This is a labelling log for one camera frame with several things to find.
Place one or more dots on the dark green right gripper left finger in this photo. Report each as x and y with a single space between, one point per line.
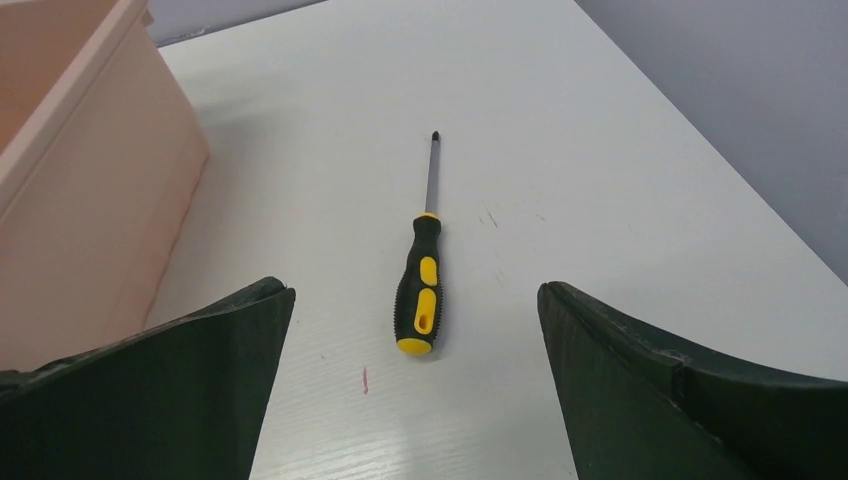
183 400

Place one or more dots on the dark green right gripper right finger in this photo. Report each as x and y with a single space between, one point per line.
639 402

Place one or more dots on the black and yellow screwdriver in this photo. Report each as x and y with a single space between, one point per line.
419 296

